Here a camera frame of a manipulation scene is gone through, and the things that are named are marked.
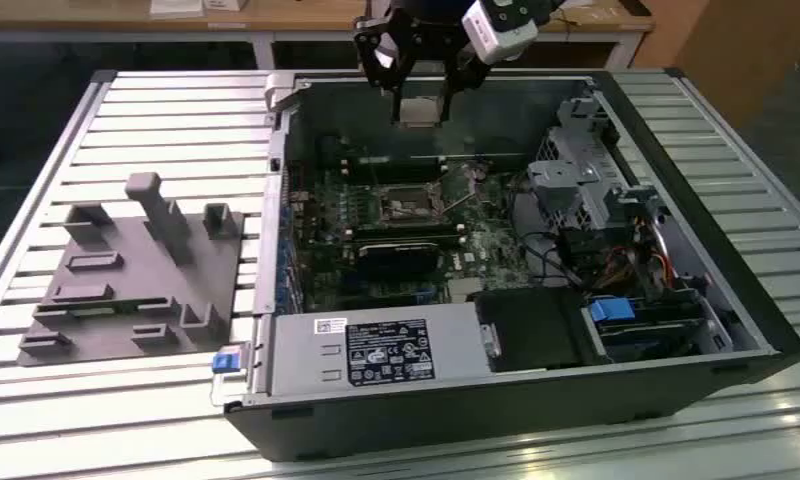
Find black rating label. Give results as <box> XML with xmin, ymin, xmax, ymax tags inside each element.
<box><xmin>344</xmin><ymin>319</ymin><xmax>436</xmax><ymax>389</ymax></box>

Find black plastic shroud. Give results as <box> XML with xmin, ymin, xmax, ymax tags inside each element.
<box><xmin>472</xmin><ymin>288</ymin><xmax>606</xmax><ymax>374</ymax></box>

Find grey case handle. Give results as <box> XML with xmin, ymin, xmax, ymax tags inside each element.
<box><xmin>264</xmin><ymin>72</ymin><xmax>308</xmax><ymax>114</ymax></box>

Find silver chipset heatsink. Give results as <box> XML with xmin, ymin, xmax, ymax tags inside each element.
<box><xmin>447</xmin><ymin>277</ymin><xmax>481</xmax><ymax>301</ymax></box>

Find orange yellow power wires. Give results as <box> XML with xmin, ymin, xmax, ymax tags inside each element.
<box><xmin>599</xmin><ymin>214</ymin><xmax>675</xmax><ymax>291</ymax></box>

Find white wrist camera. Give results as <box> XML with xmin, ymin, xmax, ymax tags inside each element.
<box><xmin>460</xmin><ymin>0</ymin><xmax>540</xmax><ymax>65</ymax></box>

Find grey power supply unit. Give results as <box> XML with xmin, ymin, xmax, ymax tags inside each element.
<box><xmin>265</xmin><ymin>299</ymin><xmax>495</xmax><ymax>396</ymax></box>

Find black internal cable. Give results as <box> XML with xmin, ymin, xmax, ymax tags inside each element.
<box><xmin>516</xmin><ymin>232</ymin><xmax>588</xmax><ymax>291</ymax></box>

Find wooden desk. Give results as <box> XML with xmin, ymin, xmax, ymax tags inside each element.
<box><xmin>0</xmin><ymin>0</ymin><xmax>659</xmax><ymax>69</ymax></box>

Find silver CPU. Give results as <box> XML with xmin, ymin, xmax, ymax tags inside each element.
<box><xmin>399</xmin><ymin>97</ymin><xmax>441</xmax><ymax>130</ymax></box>

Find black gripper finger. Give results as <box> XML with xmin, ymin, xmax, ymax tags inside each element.
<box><xmin>437</xmin><ymin>43</ymin><xmax>493</xmax><ymax>125</ymax></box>
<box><xmin>352</xmin><ymin>13</ymin><xmax>416</xmax><ymax>125</ymax></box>

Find blue disk carrier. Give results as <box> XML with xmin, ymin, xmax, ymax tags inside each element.
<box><xmin>587</xmin><ymin>297</ymin><xmax>636</xmax><ymax>326</ymax></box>

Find grey parts rack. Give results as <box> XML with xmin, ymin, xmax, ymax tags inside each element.
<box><xmin>13</xmin><ymin>172</ymin><xmax>248</xmax><ymax>369</ymax></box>

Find black graphics card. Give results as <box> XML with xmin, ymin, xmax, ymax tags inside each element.
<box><xmin>353</xmin><ymin>240</ymin><xmax>441</xmax><ymax>281</ymax></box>

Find silver metal drive cage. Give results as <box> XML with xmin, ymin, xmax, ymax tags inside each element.
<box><xmin>525</xmin><ymin>97</ymin><xmax>662</xmax><ymax>231</ymax></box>

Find wooden cabinet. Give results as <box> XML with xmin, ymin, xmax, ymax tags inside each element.
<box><xmin>632</xmin><ymin>0</ymin><xmax>800</xmax><ymax>129</ymax></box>

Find black open PC case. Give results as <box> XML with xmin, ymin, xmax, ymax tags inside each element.
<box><xmin>209</xmin><ymin>67</ymin><xmax>800</xmax><ymax>464</ymax></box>

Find green motherboard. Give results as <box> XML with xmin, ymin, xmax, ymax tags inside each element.
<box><xmin>280</xmin><ymin>158</ymin><xmax>552</xmax><ymax>314</ymax></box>

